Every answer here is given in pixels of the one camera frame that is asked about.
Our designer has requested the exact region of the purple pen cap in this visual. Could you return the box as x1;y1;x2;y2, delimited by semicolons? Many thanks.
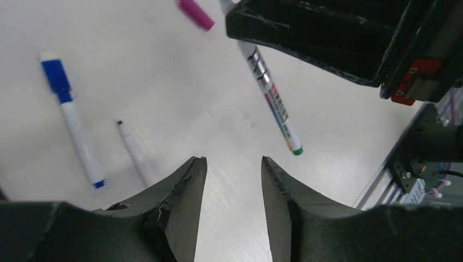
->
178;0;215;31

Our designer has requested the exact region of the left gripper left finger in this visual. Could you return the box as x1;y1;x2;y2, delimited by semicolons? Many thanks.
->
1;157;207;261

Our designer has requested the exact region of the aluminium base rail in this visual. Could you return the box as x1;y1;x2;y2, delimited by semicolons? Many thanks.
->
352;162;399;211

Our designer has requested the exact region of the white black marker pen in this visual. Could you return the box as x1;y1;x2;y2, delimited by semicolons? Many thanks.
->
218;0;304;157

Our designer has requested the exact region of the thin white red pen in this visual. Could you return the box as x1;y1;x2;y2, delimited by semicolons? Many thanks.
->
116;120;158;187

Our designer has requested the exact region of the white blue marker pen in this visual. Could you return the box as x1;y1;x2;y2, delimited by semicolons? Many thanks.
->
39;51;105;189

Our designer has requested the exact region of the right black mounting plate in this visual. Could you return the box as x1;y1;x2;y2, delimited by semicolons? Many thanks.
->
387;103;462;193

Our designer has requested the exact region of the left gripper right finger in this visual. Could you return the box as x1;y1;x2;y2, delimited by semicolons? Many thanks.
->
261;157;462;261

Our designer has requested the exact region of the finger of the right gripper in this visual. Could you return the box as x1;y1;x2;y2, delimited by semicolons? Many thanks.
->
225;1;415;87

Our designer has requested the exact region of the white slotted cable duct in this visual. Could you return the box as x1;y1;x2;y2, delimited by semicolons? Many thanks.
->
398;179;426;205

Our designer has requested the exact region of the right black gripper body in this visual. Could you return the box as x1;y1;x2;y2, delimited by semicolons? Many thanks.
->
380;1;462;105

